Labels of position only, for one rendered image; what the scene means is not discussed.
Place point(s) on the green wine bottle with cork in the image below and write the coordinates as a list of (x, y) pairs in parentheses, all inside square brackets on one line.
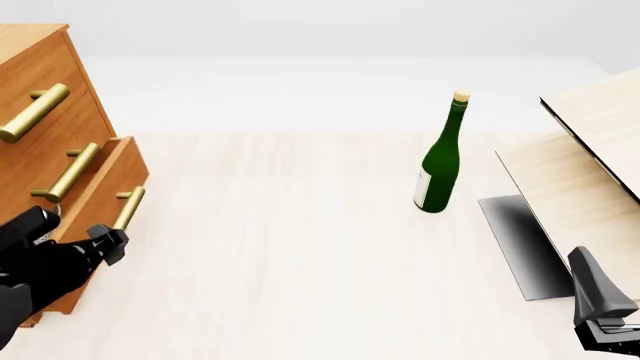
[(440, 168)]

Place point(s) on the pale wooden wine rack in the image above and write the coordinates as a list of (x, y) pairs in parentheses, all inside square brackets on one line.
[(565, 180)]

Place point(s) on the wooden cabinet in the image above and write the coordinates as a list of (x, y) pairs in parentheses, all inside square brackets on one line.
[(20, 41)]

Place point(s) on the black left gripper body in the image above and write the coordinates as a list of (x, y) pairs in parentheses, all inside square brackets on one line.
[(116, 245)]

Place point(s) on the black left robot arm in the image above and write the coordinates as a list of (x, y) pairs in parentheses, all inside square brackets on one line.
[(45, 262)]

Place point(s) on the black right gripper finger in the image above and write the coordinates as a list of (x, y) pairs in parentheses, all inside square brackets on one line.
[(595, 288)]

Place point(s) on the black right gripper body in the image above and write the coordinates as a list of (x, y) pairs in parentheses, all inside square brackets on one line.
[(600, 337)]

